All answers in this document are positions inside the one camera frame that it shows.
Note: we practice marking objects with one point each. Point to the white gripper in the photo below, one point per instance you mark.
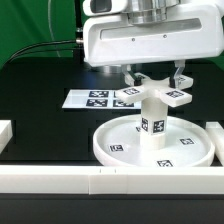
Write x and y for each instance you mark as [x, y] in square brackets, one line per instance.
[122, 33]

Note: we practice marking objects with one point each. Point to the white cross-shaped table base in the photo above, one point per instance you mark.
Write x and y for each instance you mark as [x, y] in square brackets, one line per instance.
[157, 89]

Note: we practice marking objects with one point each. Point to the white round table top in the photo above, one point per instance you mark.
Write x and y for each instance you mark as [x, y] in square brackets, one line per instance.
[117, 143]

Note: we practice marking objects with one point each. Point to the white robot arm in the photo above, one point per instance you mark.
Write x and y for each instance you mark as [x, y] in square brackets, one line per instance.
[125, 32]

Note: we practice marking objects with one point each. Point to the white marker sheet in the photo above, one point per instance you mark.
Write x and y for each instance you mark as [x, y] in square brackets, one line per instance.
[95, 99]

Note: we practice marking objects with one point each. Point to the white right fence block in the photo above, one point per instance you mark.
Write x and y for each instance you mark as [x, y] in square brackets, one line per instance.
[216, 133]

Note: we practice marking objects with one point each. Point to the white fence block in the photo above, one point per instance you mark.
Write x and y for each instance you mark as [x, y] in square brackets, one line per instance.
[216, 133]
[5, 133]

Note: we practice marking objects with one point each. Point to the black vertical pole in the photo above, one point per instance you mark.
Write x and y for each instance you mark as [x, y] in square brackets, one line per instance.
[78, 19]

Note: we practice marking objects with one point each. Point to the white left fence block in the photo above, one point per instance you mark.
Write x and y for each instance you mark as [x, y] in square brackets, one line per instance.
[5, 133]

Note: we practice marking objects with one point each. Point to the white front fence rail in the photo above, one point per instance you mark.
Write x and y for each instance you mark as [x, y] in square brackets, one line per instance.
[92, 180]

